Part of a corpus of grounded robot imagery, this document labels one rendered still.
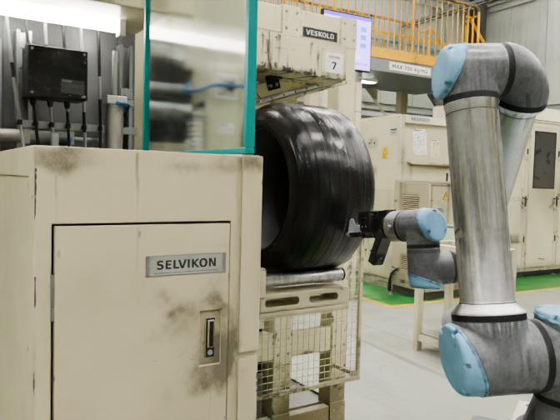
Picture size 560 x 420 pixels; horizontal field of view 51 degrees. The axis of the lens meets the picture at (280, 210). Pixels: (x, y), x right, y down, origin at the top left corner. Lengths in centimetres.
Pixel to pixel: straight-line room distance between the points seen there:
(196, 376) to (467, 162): 68
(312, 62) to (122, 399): 167
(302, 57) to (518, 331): 146
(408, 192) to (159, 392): 560
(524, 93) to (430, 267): 52
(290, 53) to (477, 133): 120
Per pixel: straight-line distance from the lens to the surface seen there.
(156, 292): 101
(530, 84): 138
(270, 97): 242
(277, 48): 231
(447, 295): 463
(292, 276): 193
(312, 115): 193
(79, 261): 97
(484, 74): 132
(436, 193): 633
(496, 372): 125
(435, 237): 162
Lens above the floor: 123
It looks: 3 degrees down
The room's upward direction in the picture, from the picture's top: 1 degrees clockwise
